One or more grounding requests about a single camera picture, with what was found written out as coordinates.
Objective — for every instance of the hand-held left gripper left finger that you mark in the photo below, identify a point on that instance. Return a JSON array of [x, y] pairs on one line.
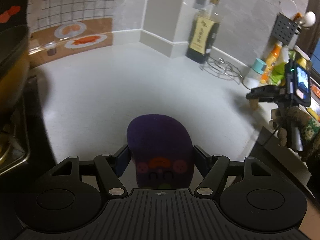
[[123, 160]]

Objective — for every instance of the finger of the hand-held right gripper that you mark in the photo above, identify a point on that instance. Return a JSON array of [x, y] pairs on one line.
[[262, 91]]

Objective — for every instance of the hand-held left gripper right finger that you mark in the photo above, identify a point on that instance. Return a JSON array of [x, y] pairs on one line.
[[200, 158]]

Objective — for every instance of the piece of ginger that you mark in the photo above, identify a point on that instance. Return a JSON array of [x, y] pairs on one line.
[[254, 104]]

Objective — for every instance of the purple eggplant sponge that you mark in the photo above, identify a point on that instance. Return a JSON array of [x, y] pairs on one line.
[[157, 140]]

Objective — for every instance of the person's right forearm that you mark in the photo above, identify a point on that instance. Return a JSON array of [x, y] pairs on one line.
[[310, 130]]

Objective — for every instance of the person's right hand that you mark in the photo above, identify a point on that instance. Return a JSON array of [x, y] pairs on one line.
[[281, 135]]

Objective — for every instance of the orange bottle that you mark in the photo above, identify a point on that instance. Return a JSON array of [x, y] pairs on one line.
[[273, 52]]

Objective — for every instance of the black perforated metal rack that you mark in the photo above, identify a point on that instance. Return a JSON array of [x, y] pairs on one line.
[[282, 30]]

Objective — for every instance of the white ball-shaped object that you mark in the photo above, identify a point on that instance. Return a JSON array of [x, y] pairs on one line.
[[309, 19]]

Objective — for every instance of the dark soy sauce bottle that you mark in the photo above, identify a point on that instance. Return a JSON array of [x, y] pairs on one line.
[[200, 35]]

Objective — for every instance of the dark cooking pan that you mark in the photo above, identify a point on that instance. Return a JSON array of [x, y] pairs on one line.
[[12, 67]]

